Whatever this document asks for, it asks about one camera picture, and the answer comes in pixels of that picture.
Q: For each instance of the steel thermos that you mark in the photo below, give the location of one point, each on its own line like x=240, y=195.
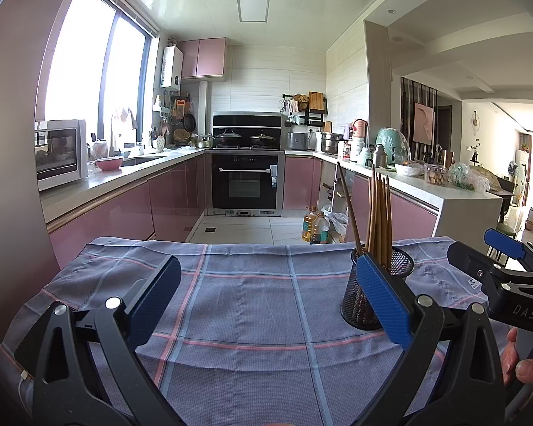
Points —
x=379, y=156

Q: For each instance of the hanging black frying pan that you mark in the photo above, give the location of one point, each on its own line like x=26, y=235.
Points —
x=189, y=123

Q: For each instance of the white bowl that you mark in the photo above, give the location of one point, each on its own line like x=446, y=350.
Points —
x=408, y=170

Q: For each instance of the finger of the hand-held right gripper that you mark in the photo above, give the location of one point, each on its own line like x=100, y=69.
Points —
x=471, y=259
x=506, y=243

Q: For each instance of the black wok with lid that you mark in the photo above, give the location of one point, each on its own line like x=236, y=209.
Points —
x=228, y=138

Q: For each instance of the white spotted cup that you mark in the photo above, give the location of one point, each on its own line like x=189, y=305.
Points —
x=160, y=143

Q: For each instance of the pink kettle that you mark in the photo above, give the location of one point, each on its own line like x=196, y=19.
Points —
x=359, y=129

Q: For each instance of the pink wall picture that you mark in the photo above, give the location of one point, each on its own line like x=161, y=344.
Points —
x=424, y=122

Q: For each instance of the kitchen window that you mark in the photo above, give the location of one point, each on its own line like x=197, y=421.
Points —
x=80, y=62

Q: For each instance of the red-patterned wooden chopstick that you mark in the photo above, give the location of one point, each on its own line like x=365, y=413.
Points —
x=348, y=206

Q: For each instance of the grey rice cooker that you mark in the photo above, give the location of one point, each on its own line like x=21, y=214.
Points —
x=297, y=141

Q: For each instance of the pink wall cabinet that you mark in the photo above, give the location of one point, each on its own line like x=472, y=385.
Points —
x=204, y=57

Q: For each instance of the blue-grey checked tablecloth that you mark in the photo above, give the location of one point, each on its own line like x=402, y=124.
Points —
x=248, y=310

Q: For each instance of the mint green appliance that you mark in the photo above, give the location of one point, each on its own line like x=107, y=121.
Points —
x=391, y=142

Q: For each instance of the yellow oil bottle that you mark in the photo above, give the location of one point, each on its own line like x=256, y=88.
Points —
x=309, y=226

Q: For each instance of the white countertop oven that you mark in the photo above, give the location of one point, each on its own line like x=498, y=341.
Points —
x=57, y=155

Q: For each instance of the dark oil bottle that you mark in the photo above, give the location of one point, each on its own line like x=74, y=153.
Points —
x=322, y=230

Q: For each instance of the wall clock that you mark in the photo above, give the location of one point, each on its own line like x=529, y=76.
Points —
x=476, y=120

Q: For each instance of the steel stock pot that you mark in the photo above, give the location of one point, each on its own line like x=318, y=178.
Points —
x=332, y=144

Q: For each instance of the clear plastic food container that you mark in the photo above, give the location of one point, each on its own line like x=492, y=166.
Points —
x=436, y=176

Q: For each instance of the black range hood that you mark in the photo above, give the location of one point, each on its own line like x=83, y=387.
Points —
x=246, y=120

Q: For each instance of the green stool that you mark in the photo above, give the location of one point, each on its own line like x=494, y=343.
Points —
x=504, y=230

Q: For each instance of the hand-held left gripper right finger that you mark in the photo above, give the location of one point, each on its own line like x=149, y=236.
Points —
x=382, y=297

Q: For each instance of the black built-in oven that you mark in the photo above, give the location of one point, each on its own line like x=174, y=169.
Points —
x=246, y=186

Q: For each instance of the ceiling light panel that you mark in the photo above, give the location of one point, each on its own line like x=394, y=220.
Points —
x=254, y=7

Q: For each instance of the black mesh utensil holder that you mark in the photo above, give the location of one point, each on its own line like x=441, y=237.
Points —
x=353, y=306

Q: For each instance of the black wall rack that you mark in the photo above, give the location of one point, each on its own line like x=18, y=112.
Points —
x=313, y=120

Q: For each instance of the bunch of wooden chopsticks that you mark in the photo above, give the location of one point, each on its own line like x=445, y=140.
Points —
x=377, y=217

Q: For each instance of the white water heater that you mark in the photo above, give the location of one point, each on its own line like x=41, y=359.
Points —
x=172, y=66

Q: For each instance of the pink base cabinet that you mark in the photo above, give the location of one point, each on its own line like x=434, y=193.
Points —
x=115, y=213
x=413, y=215

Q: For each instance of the clear plastic bag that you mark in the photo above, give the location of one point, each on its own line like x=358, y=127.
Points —
x=466, y=177

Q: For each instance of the black pan with glass lid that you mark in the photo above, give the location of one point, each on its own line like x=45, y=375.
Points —
x=263, y=139

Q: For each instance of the pink bowl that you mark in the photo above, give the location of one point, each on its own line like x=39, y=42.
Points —
x=109, y=164

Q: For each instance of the wooden cutting board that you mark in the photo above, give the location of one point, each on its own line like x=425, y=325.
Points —
x=316, y=102

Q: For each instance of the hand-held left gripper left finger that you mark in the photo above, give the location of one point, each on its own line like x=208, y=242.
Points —
x=155, y=301

